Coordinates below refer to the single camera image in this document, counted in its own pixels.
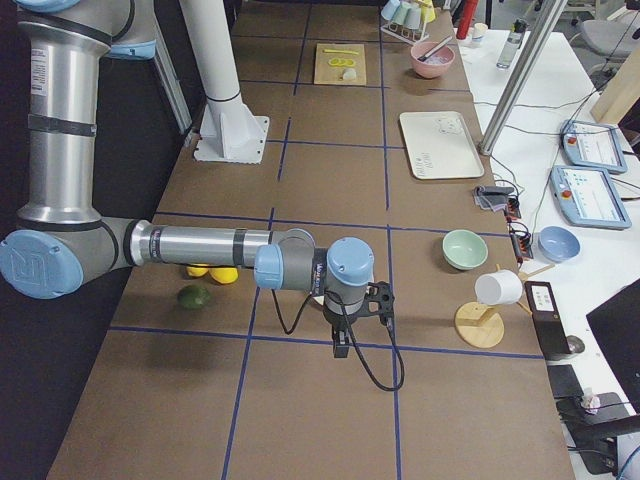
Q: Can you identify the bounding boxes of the pink bowl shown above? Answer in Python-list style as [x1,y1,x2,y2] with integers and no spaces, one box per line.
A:
[410,41,456,79]

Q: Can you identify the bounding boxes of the office chair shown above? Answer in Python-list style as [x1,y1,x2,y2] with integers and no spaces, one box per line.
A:
[580,1,639,76]

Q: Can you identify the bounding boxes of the aluminium frame post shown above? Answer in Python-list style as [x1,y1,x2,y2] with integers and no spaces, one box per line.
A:
[478,0,568,156]

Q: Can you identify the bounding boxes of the green lime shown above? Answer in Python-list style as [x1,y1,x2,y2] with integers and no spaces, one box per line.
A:
[177,284,211,310]

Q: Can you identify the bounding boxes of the cream tray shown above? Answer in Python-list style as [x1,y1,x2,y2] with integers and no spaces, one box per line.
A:
[399,111,484,180]

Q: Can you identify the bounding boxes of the lemon slices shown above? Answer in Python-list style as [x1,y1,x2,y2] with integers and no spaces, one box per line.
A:
[327,57,356,68]

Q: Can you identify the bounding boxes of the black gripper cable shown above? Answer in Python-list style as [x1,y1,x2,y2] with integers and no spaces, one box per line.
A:
[271,288,405,393]

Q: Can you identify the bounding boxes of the upper teach pendant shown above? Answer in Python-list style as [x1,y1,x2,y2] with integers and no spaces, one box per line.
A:
[560,120,628,174]

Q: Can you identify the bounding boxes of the wooden mug stand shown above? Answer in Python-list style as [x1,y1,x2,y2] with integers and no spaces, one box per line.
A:
[454,265,553,349]

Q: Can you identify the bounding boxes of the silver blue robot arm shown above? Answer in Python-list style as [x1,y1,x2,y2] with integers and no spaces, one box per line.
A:
[1,1,380,358]

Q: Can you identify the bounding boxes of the green bowl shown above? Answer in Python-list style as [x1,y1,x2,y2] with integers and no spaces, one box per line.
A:
[442,229,488,271]

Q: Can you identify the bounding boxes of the cup rack with rod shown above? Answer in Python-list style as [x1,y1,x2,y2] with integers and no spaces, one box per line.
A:
[380,0,436,44]

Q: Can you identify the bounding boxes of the yellow lemon left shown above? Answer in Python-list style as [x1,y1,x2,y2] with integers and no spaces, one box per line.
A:
[186,265,209,278]

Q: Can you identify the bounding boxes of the yellow lemon right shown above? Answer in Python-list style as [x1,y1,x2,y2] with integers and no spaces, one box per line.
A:
[209,267,239,285]

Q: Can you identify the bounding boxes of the white mug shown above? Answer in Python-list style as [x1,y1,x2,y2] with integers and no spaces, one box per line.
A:
[474,270,523,305]

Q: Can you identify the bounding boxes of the yellow lemon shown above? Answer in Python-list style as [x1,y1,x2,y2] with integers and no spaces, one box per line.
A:
[186,265,209,278]
[209,267,239,285]

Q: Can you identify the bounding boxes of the wooden cutting board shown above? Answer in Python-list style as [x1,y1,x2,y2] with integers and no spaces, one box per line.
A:
[313,43,367,86]

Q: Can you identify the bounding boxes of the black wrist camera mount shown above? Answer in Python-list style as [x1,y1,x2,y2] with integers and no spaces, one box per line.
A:
[367,281,395,330]

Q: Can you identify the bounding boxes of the computer mouse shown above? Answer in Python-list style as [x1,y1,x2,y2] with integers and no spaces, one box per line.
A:
[566,335,586,355]

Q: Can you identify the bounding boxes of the grey folded cloth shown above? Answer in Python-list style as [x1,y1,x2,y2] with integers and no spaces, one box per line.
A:
[473,185,515,212]

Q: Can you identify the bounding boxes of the yellow plastic knife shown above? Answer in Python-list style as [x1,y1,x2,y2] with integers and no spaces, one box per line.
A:
[323,48,360,55]

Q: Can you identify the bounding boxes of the blue bowl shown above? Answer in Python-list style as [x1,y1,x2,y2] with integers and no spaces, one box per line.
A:
[537,226,581,263]

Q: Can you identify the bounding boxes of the black monitor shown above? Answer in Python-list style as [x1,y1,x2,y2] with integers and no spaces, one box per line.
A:
[586,280,639,410]

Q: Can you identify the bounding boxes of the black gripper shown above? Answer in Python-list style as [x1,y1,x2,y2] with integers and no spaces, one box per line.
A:
[323,294,370,358]

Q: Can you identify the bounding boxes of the red bottle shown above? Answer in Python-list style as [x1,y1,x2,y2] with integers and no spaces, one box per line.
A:
[456,0,478,40]

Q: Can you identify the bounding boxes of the teach pendant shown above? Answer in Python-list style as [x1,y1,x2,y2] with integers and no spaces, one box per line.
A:
[550,165,632,230]
[560,120,628,174]

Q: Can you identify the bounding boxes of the black handled utensil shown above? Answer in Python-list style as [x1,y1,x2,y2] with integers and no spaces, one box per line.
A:
[417,35,453,62]

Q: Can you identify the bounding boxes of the paper cup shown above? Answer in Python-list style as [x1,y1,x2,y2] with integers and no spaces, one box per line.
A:
[471,22,489,46]

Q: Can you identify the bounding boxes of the lower teach pendant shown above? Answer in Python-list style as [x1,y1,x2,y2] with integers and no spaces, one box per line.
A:
[550,165,632,230]

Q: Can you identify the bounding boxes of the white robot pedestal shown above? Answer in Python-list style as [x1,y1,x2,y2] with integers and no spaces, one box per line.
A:
[180,0,270,164]

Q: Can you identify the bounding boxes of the clear water bottle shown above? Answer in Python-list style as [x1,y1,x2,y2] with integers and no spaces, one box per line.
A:
[496,18,528,69]

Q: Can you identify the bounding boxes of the black device box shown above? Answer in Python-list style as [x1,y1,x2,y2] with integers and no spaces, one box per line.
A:
[524,280,571,360]

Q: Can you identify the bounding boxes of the electronics board with wires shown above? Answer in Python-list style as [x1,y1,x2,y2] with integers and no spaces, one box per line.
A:
[504,195,534,265]

